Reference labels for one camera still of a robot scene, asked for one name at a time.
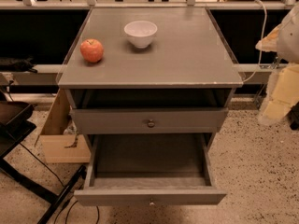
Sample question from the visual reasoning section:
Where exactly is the red apple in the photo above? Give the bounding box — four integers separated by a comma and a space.
80, 38, 104, 63

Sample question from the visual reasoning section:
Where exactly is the white cable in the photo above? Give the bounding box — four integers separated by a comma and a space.
242, 0, 268, 83

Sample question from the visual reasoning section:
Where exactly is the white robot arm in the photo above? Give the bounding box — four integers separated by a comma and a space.
255, 5, 299, 63

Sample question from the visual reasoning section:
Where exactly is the white bowl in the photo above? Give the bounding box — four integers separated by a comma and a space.
124, 21, 158, 49

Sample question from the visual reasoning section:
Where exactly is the grey drawer cabinet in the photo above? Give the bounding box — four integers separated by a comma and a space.
56, 7, 244, 147

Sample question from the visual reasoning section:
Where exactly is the black stand frame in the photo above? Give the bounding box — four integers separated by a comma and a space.
0, 100, 86, 224

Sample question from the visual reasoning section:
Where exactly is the black floor cable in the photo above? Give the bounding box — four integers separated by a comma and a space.
18, 143, 101, 224

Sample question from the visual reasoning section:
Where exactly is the grey top drawer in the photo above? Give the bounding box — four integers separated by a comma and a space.
71, 108, 228, 134

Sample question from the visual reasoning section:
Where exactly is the grey drawer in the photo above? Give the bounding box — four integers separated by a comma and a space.
75, 133, 226, 206
71, 108, 228, 134

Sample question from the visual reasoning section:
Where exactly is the cardboard box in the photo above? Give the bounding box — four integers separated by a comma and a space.
39, 90, 91, 163

